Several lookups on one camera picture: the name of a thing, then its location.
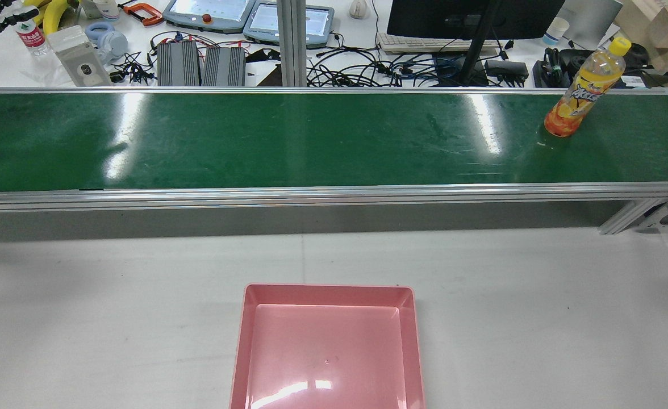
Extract orange juice bottle yellow cap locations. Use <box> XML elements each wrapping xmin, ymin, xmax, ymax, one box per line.
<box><xmin>544</xmin><ymin>36</ymin><xmax>632</xmax><ymax>138</ymax></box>

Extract pink plastic basket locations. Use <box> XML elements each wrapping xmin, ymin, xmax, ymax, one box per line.
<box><xmin>229</xmin><ymin>283</ymin><xmax>427</xmax><ymax>409</ymax></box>

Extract water bottle red label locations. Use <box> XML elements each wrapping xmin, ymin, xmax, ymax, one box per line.
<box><xmin>15</xmin><ymin>16</ymin><xmax>51</xmax><ymax>57</ymax></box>

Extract yellow banana bunch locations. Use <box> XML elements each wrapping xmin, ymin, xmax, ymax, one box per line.
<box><xmin>24</xmin><ymin>0</ymin><xmax>79</xmax><ymax>36</ymax></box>

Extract grey box clear lid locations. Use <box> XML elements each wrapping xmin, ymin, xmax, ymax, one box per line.
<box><xmin>47</xmin><ymin>26</ymin><xmax>113</xmax><ymax>87</ymax></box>

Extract light blue headphones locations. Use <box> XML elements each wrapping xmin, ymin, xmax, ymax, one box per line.
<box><xmin>84</xmin><ymin>21</ymin><xmax>130</xmax><ymax>64</ymax></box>

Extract orange clamp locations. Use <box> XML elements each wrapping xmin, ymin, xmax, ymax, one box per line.
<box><xmin>119</xmin><ymin>2</ymin><xmax>164</xmax><ymax>27</ymax></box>

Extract black finned power supply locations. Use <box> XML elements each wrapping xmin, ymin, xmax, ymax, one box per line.
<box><xmin>157</xmin><ymin>41</ymin><xmax>201</xmax><ymax>87</ymax></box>
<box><xmin>202</xmin><ymin>46</ymin><xmax>247</xmax><ymax>87</ymax></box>

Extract grey teach pendant red button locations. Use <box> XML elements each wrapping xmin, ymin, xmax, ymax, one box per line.
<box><xmin>162</xmin><ymin>0</ymin><xmax>257</xmax><ymax>35</ymax></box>

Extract green conveyor belt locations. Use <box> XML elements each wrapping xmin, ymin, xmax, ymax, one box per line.
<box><xmin>0</xmin><ymin>86</ymin><xmax>668</xmax><ymax>236</ymax></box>
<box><xmin>0</xmin><ymin>93</ymin><xmax>668</xmax><ymax>192</ymax></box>

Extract white keyboard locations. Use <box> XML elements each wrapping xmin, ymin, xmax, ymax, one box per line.
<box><xmin>377</xmin><ymin>32</ymin><xmax>502</xmax><ymax>56</ymax></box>

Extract black computer monitor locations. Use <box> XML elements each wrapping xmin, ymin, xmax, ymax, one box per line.
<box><xmin>387</xmin><ymin>0</ymin><xmax>566</xmax><ymax>40</ymax></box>

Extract black monitor stand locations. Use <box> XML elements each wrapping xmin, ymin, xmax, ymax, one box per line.
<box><xmin>458</xmin><ymin>0</ymin><xmax>505</xmax><ymax>86</ymax></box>

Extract white paper cup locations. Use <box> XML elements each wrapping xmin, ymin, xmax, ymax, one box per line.
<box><xmin>542</xmin><ymin>17</ymin><xmax>570</xmax><ymax>46</ymax></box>

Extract black metal device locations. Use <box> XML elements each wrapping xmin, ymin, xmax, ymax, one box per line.
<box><xmin>533</xmin><ymin>43</ymin><xmax>650</xmax><ymax>89</ymax></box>

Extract cardboard boxes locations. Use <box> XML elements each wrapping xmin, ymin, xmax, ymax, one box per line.
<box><xmin>614</xmin><ymin>0</ymin><xmax>668</xmax><ymax>72</ymax></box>

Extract aluminium profile post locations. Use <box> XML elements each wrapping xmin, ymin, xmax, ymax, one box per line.
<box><xmin>277</xmin><ymin>0</ymin><xmax>308</xmax><ymax>87</ymax></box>

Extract black cable tangle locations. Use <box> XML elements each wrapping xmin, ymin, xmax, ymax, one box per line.
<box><xmin>307</xmin><ymin>31</ymin><xmax>533</xmax><ymax>87</ymax></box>

